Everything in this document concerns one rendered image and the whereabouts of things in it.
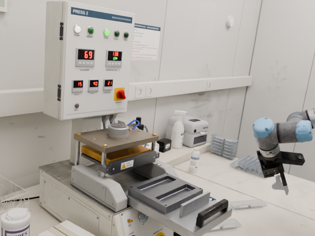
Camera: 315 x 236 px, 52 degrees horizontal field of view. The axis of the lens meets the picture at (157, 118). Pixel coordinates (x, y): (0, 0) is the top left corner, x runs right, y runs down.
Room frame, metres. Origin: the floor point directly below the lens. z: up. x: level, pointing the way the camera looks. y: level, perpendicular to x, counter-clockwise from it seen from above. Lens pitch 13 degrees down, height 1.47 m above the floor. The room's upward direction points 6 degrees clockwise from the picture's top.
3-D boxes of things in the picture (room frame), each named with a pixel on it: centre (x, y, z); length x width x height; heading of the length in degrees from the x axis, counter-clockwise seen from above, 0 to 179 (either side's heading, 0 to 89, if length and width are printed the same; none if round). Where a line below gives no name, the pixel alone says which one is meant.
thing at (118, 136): (1.21, 0.15, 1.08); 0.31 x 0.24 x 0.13; 140
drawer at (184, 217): (0.98, -0.09, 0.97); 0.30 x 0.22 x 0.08; 50
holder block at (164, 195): (1.01, -0.06, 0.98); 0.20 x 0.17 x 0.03; 140
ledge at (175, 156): (1.97, -0.04, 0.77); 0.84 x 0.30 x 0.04; 145
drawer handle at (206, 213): (0.89, -0.20, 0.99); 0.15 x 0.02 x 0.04; 140
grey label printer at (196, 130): (2.22, -0.22, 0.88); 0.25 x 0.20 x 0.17; 49
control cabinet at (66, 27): (1.29, 0.28, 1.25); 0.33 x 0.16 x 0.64; 140
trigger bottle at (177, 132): (2.07, -0.15, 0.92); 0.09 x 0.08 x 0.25; 83
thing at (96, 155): (1.18, 0.14, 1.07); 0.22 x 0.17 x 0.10; 140
